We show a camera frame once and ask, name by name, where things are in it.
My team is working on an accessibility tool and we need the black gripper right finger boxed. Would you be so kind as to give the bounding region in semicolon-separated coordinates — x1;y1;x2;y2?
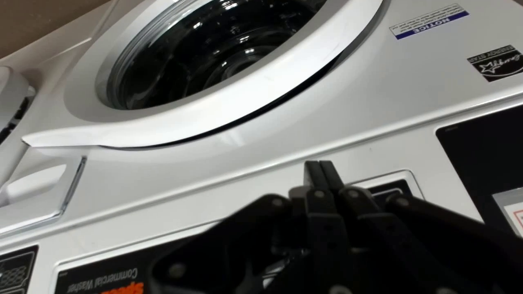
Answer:
319;160;523;294

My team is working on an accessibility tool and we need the white washer with 7 sign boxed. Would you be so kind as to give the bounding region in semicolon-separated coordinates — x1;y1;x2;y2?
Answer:
0;0;523;294

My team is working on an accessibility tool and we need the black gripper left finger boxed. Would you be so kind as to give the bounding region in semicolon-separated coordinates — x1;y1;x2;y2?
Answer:
146;160;350;294

